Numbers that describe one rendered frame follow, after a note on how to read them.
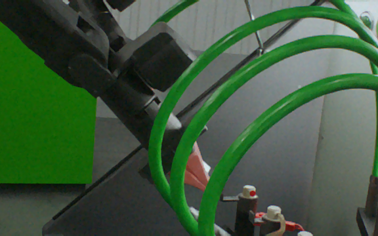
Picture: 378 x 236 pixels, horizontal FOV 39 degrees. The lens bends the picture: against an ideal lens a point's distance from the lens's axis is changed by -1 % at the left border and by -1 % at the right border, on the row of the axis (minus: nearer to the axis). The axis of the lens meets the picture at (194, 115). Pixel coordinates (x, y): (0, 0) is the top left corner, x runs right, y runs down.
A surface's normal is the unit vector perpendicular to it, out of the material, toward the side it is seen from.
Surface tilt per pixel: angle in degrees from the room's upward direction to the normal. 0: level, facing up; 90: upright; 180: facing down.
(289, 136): 90
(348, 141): 90
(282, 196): 90
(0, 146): 90
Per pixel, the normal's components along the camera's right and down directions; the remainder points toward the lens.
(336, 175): -0.95, -0.04
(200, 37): 0.15, 0.18
